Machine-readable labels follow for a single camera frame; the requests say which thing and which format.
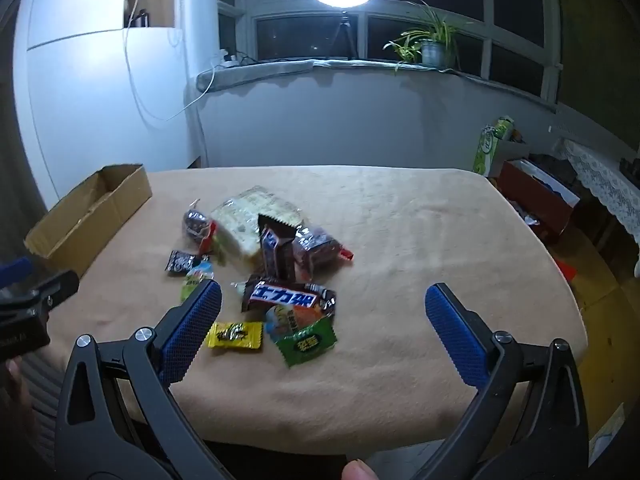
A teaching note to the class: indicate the orange blue jelly cup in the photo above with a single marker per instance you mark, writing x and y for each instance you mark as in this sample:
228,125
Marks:
282,321

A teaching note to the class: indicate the right hand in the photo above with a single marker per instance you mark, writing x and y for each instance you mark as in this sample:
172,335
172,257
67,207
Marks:
358,470

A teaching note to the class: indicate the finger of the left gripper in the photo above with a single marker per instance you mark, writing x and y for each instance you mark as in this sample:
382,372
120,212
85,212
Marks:
39,301
15,272

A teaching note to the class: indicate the yellow candy packet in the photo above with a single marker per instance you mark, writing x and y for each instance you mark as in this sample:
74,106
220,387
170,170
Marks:
235,335

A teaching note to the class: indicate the light tripod stand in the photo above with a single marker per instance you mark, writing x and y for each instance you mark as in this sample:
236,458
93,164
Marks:
343,43

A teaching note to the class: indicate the lace covered side table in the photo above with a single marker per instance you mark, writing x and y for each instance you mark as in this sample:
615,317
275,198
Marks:
604,180

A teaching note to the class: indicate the potted spider plant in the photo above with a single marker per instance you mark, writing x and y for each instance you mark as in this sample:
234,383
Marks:
432,43

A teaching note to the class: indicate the grey windowsill cloth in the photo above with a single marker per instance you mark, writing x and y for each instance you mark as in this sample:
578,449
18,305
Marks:
224,78

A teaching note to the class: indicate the red storage box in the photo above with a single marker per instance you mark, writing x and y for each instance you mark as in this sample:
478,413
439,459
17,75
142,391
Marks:
539,195

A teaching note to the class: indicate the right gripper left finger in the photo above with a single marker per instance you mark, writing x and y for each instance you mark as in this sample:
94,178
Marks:
117,418

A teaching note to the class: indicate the dark dates packet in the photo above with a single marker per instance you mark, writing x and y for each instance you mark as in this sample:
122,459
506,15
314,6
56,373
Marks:
315,248
199,228

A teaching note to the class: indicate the Chinese label Snickers bar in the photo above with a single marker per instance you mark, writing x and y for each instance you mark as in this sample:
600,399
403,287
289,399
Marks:
264,292

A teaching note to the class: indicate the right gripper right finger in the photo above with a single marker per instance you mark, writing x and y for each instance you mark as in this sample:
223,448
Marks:
551,440

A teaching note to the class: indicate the green carton box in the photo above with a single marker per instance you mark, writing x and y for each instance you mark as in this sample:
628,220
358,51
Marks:
488,142

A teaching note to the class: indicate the beige tablecloth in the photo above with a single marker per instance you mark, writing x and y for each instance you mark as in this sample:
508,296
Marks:
348,361

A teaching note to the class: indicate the green snack packet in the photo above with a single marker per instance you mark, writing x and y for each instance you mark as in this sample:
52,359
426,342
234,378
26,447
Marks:
308,343

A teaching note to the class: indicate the clear green candy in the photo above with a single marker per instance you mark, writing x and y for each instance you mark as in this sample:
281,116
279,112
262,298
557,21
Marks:
240,287

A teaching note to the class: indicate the upright brown Snickers bar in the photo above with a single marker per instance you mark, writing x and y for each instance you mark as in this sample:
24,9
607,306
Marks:
276,240

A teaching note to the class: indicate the black white candy packet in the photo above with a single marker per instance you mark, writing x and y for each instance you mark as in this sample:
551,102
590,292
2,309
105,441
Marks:
181,263

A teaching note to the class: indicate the packaged sliced bread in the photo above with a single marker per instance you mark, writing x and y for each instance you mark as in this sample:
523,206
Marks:
237,222

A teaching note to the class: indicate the cardboard box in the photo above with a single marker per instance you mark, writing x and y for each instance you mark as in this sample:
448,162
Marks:
73,233

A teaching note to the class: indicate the white cabinet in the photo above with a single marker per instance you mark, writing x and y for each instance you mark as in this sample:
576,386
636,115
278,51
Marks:
105,82

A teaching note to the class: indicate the left hand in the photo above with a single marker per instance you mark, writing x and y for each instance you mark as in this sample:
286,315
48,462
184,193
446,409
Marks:
19,426

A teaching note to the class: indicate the green landscape jelly cup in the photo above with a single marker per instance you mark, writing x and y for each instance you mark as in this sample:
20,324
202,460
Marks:
204,271

